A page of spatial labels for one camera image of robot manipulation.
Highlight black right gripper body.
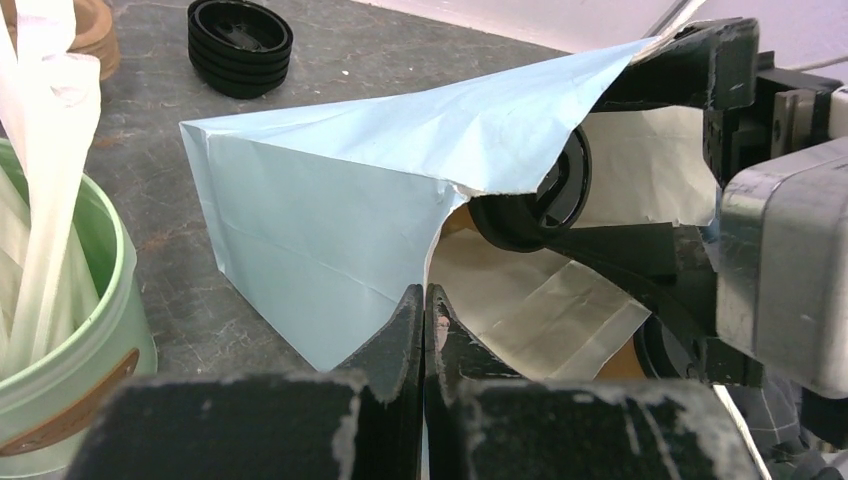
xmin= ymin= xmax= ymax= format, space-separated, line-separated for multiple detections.
xmin=592 ymin=18 xmax=845 ymax=187

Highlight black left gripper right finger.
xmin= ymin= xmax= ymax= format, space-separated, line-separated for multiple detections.
xmin=423 ymin=285 xmax=760 ymax=479

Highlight green cup holder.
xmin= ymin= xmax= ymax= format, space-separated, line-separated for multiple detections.
xmin=1 ymin=176 xmax=157 ymax=479

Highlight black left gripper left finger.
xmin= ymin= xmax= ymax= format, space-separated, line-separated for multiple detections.
xmin=67 ymin=285 xmax=424 ymax=479

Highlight black plastic cup lid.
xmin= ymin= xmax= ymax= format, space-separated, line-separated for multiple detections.
xmin=633 ymin=314 xmax=706 ymax=383

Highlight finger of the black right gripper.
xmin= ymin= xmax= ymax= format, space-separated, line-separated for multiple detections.
xmin=547 ymin=223 xmax=717 ymax=341

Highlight white stir sticks bundle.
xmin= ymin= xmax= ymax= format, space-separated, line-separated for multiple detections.
xmin=1 ymin=1 xmax=101 ymax=375

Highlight dark grey checked cloth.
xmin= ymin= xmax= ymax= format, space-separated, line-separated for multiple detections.
xmin=727 ymin=373 xmax=847 ymax=479

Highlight light blue paper bag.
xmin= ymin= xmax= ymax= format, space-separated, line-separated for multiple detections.
xmin=179 ymin=36 xmax=720 ymax=382

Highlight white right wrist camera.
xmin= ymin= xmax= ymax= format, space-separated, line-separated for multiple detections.
xmin=716 ymin=89 xmax=847 ymax=399

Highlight stack of black lids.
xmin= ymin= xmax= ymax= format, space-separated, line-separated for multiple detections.
xmin=186 ymin=1 xmax=294 ymax=99

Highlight brown paper coffee cup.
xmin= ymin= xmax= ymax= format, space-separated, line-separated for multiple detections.
xmin=595 ymin=338 xmax=647 ymax=380

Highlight brown pulp cup carriers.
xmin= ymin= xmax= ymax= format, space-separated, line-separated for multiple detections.
xmin=69 ymin=0 xmax=121 ymax=81

